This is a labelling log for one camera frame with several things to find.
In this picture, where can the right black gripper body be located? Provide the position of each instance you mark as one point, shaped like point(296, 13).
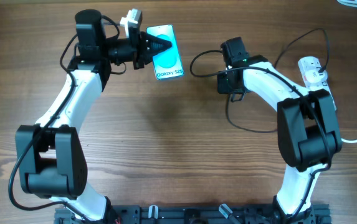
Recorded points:
point(225, 86)

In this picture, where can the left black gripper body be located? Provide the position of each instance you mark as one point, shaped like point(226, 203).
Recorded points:
point(126, 50)

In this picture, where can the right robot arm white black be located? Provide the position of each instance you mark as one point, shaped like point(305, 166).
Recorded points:
point(307, 126)

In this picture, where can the blue Galaxy smartphone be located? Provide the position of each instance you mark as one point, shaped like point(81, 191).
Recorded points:
point(167, 64)

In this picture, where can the white USB charger plug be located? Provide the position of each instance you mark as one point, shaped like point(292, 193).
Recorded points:
point(314, 77)

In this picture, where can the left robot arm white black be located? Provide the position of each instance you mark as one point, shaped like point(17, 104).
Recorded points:
point(50, 160)

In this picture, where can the white power strip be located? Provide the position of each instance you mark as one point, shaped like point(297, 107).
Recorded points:
point(309, 63)

